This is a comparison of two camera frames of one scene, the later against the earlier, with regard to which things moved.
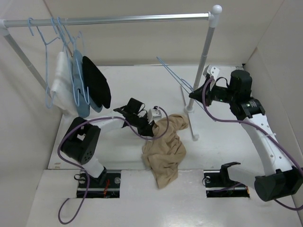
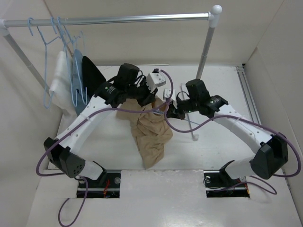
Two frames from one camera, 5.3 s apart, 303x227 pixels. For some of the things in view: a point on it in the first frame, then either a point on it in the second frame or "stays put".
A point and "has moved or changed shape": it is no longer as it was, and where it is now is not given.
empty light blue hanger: (49, 95) stays put
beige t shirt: (164, 154) has moved or changed shape
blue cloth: (82, 100) stays put
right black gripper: (208, 95) → (174, 112)
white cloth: (61, 91) stays put
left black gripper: (147, 130) → (149, 97)
